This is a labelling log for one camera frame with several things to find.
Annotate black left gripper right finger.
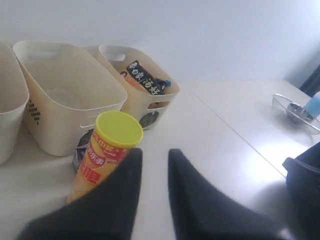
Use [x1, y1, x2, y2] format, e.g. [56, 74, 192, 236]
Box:
[168, 149, 290, 240]

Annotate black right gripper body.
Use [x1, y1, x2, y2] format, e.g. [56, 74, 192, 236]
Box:
[282, 143, 320, 235]

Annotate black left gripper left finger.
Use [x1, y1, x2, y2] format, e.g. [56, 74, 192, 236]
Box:
[17, 148, 143, 240]

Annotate yellow chip canister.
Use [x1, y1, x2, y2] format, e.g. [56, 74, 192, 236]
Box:
[65, 110, 144, 204]

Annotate blue noodle packet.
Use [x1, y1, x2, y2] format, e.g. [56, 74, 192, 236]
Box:
[158, 79, 171, 88]

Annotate orange noodle packet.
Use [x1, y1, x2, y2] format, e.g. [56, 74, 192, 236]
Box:
[119, 60, 166, 96]

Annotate blue bottle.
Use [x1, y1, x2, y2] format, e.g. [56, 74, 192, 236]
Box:
[303, 91, 320, 120]

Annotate right cream plastic bin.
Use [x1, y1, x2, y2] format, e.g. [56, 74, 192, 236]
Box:
[84, 44, 180, 130]

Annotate cream plastic bin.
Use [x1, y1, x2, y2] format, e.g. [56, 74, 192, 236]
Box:
[12, 40, 127, 156]
[0, 41, 30, 164]
[84, 44, 180, 130]

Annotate middle cream plastic bin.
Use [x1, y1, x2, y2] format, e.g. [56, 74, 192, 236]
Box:
[12, 40, 127, 156]

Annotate left cream plastic bin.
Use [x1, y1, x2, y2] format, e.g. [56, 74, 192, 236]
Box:
[0, 41, 30, 164]

